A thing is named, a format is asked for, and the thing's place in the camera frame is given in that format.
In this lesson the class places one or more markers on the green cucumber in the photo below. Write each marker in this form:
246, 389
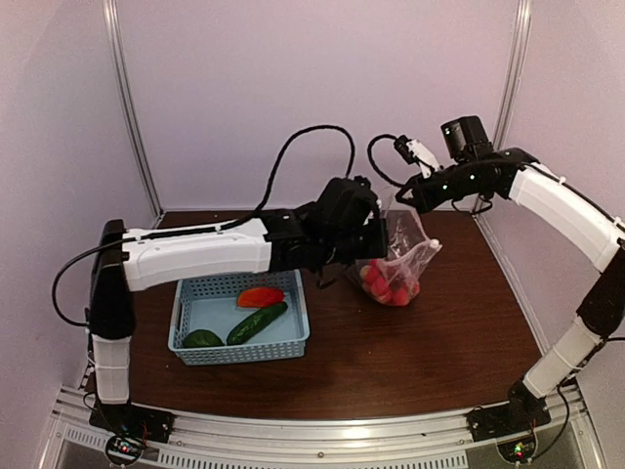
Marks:
255, 323

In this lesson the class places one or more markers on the front aluminium rail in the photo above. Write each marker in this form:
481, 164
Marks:
432, 440

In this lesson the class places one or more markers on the clear polka dot zip bag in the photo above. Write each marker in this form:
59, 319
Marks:
409, 246

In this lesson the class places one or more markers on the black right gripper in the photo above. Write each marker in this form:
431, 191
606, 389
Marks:
424, 200

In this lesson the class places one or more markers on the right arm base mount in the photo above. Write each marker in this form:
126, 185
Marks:
514, 434

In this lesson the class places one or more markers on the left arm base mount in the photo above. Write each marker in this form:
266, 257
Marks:
132, 428

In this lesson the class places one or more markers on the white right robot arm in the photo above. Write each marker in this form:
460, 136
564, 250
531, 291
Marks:
516, 175

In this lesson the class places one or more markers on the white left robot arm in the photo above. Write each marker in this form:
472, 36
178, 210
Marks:
264, 241

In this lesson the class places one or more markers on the right aluminium frame post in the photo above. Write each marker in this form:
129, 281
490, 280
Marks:
512, 82

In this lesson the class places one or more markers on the left aluminium frame post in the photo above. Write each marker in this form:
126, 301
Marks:
131, 119

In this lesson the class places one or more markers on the aluminium frame post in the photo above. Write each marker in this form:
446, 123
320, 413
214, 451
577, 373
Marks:
131, 119
512, 82

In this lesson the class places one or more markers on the orange red chili pepper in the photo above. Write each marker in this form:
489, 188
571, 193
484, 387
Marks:
260, 297

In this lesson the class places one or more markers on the red lychee bunch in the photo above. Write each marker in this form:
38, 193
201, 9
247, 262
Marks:
388, 284

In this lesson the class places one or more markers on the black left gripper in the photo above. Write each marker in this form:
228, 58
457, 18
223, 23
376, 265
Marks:
379, 243

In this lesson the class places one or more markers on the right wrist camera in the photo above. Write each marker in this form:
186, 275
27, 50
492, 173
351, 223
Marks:
414, 151

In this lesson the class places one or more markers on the light blue plastic basket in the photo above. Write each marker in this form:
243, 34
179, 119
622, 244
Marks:
208, 326

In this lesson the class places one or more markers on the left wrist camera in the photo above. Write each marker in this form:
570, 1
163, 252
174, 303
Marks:
367, 201

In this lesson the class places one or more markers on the green avocado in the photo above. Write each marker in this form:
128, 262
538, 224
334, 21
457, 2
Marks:
202, 338

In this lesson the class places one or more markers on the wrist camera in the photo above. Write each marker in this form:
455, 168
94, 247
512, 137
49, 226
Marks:
414, 151
367, 201

